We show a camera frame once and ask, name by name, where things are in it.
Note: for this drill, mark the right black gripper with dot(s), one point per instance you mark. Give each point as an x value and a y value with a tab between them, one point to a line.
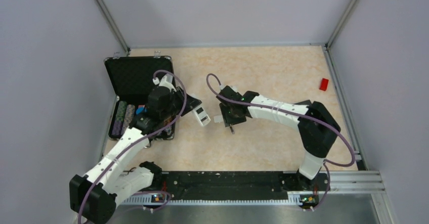
228	120

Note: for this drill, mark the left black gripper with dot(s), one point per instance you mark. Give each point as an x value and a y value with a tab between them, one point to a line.
190	102

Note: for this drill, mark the white battery cover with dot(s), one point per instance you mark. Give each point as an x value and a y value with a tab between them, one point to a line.
218	119

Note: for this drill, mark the white remote control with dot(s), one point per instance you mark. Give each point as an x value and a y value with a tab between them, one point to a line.
201	116

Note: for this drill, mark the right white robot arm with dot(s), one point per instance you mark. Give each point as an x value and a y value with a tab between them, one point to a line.
317	128

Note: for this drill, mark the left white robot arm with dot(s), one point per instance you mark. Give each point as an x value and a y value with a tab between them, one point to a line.
96	195

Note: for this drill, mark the black poker chip case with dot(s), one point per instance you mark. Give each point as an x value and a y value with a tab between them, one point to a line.
131	79

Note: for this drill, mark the dark grey studded baseplate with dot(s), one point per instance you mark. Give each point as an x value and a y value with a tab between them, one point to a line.
305	102

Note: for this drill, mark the red toy brick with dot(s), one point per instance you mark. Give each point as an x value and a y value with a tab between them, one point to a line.
324	84

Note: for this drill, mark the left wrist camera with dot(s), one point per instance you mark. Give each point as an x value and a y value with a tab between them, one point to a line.
166	81

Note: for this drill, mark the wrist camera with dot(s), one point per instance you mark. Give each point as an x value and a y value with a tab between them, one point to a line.
166	81
228	88

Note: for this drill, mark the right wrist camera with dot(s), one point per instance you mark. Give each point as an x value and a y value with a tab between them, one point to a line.
228	88

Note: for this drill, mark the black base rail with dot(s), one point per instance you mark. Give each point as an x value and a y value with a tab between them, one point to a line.
242	187

